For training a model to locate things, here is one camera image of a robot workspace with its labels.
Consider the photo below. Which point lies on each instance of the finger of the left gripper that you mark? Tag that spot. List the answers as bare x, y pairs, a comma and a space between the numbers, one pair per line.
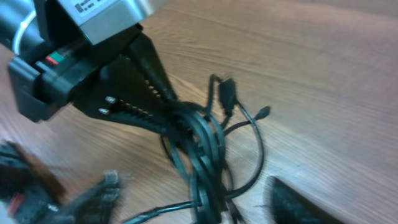
142, 51

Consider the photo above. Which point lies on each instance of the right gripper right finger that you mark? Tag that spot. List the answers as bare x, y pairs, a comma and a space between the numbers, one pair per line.
288, 206

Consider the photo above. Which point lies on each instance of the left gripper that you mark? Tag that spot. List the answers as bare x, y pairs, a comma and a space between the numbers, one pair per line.
54, 65

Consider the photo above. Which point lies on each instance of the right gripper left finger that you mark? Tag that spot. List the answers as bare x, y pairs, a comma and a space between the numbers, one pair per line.
26, 198

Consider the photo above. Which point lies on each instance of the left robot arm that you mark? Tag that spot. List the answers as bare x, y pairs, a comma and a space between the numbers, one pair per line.
92, 54

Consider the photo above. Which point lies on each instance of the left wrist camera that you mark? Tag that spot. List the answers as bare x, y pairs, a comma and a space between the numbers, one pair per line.
101, 19

